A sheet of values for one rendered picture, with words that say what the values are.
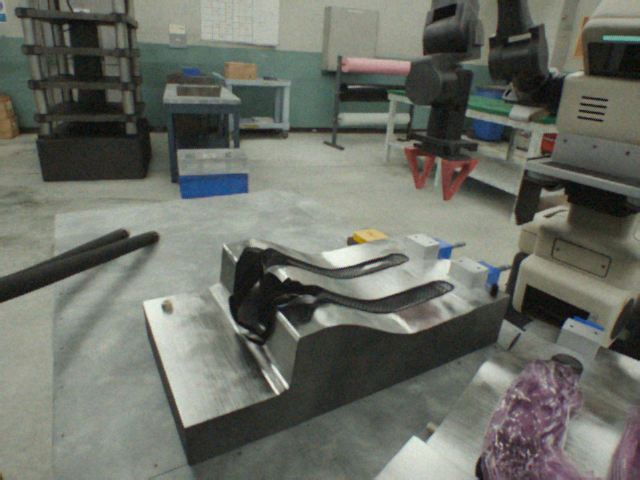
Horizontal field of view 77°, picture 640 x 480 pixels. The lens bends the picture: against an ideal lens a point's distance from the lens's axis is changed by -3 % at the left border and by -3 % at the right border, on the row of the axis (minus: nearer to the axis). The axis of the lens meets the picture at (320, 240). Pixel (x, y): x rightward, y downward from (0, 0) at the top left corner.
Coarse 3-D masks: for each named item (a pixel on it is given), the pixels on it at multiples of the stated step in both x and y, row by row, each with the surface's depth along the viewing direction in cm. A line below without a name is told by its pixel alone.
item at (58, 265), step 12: (120, 240) 81; (132, 240) 83; (144, 240) 87; (156, 240) 93; (84, 252) 69; (96, 252) 71; (108, 252) 74; (120, 252) 78; (48, 264) 61; (60, 264) 62; (72, 264) 64; (84, 264) 67; (96, 264) 71; (48, 276) 59; (60, 276) 61
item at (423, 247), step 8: (408, 240) 77; (416, 240) 75; (424, 240) 75; (432, 240) 76; (440, 240) 79; (408, 248) 77; (416, 248) 75; (424, 248) 73; (432, 248) 74; (440, 248) 76; (448, 248) 77; (416, 256) 75; (424, 256) 74; (432, 256) 75; (448, 256) 78
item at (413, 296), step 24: (240, 264) 58; (264, 264) 54; (288, 264) 60; (360, 264) 72; (384, 264) 73; (240, 288) 59; (264, 288) 54; (288, 288) 53; (312, 288) 54; (432, 288) 66; (240, 312) 59; (264, 312) 56; (384, 312) 58; (264, 336) 52
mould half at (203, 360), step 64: (320, 256) 74; (192, 320) 58; (320, 320) 47; (384, 320) 56; (448, 320) 58; (192, 384) 47; (256, 384) 48; (320, 384) 50; (384, 384) 56; (192, 448) 43
